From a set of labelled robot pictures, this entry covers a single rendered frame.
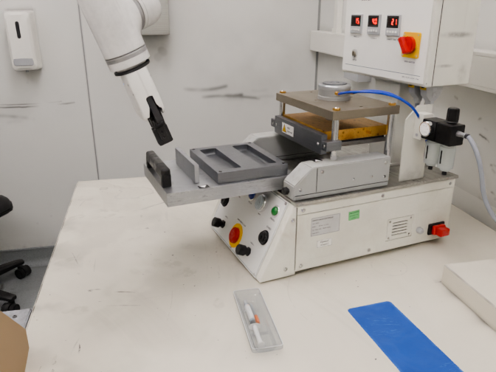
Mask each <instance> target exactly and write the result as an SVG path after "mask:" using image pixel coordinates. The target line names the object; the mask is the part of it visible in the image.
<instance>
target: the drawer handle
mask: <svg viewBox="0 0 496 372"><path fill-rule="evenodd" d="M146 165H147V168H153V169H154V170H155V171H156V172H157V174H158V175H159V177H160V178H161V186H162V187H171V170H170V168H169V167H168V166H167V165H166V164H165V163H164V162H163V161H162V160H161V159H160V158H159V157H158V156H157V155H156V153H155V152H154V151H147V152H146Z"/></svg>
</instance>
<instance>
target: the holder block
mask: <svg viewBox="0 0 496 372"><path fill-rule="evenodd" d="M190 158H191V159H192V160H194V161H195V162H196V163H197V164H198V165H199V167H200V168H201V169H202V170H203V171H204V172H205V173H206V174H207V175H208V176H210V177H211V178H212V179H213V180H214V181H215V182H216V183H217V184H224V183H229V182H239V181H244V180H249V179H259V178H264V177H269V176H279V175H284V174H287V173H288V163H286V162H284V161H283V160H281V159H279V158H277V157H276V156H274V155H272V154H271V153H269V152H267V151H265V150H264V149H262V148H260V147H259V146H257V145H256V144H254V143H252V142H245V143H238V144H231V145H219V146H212V147H205V148H193V149H190Z"/></svg>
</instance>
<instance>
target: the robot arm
mask: <svg viewBox="0 0 496 372"><path fill-rule="evenodd" d="M77 2H78V4H79V6H80V9H81V11H82V13H83V15H84V17H85V19H86V21H87V23H88V25H89V28H90V30H91V31H92V34H93V36H94V38H95V40H96V42H97V45H98V46H99V48H100V51H101V52H102V54H103V57H104V59H105V61H106V63H107V65H108V67H109V69H110V72H114V75H115V76H116V77H117V76H120V77H121V79H122V81H123V84H124V87H125V89H126V91H127V93H128V96H129V98H130V100H131V102H132V105H133V107H134V110H135V112H136V113H137V115H138V116H139V117H140V118H141V119H142V120H144V121H146V120H147V119H148V122H149V123H150V125H151V127H152V129H151V130H152V131H153V133H154V136H155V138H156V141H157V142H158V144H159V145H160V146H162V145H165V144H167V143H169V142H171V141H173V137H172V136H171V133H170V131H169V129H168V126H167V124H166V123H165V121H164V118H163V116H162V113H164V111H165V108H164V106H163V103H162V100H161V98H160V96H159V93H158V91H157V89H156V87H155V84H154V82H153V80H152V78H151V75H150V73H149V71H148V69H147V67H146V66H147V65H148V64H149V63H150V60H149V59H148V58H149V57H150V55H149V52H148V50H147V48H146V45H145V42H144V41H143V39H142V36H141V30H143V29H145V28H147V27H149V26H151V25H153V24H154V23H156V22H157V21H158V20H159V18H160V16H161V14H162V6H161V4H160V1H159V0H77ZM161 112H162V113H161Z"/></svg>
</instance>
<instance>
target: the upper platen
mask: <svg viewBox="0 0 496 372"><path fill-rule="evenodd" d="M283 116H284V117H286V118H288V119H290V120H294V121H295V122H297V123H300V124H303V125H305V126H308V127H309V128H313V129H314V130H317V131H320V132H322V133H324V134H327V140H330V139H331V126H332V120H329V119H327V118H324V117H321V116H319V115H316V114H312V113H311V112H302V113H294V114H284V115H283ZM386 126H387V125H385V124H383V123H379V122H377V121H374V120H369V119H367V118H364V117H362V118H354V119H347V120H340V125H339V136H338V139H339V140H341V141H342V146H348V145H358V144H365V143H371V142H382V141H385V137H384V135H385V134H386Z"/></svg>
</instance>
